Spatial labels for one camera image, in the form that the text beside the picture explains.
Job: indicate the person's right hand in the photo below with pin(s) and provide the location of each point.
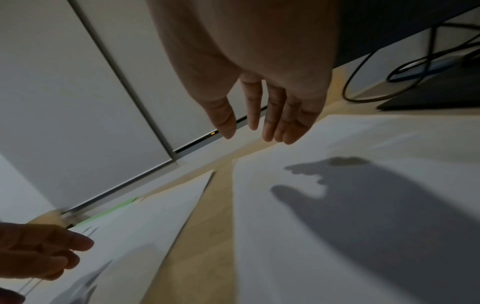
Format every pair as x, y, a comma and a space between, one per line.
247, 44

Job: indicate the person's left hand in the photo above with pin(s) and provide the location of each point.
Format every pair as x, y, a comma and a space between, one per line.
30, 249

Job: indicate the white paper sheet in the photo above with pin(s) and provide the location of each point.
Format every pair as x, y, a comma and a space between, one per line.
142, 237
337, 237

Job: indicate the white partition panel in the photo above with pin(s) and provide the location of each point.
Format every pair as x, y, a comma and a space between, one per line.
56, 104
150, 74

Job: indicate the dark monitor screen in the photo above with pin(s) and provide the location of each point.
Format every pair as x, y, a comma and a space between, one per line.
382, 23

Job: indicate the black monitor stand base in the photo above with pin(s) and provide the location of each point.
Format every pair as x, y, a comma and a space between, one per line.
438, 89

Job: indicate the grey metal partition frame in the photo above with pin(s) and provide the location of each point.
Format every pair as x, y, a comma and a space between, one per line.
123, 77

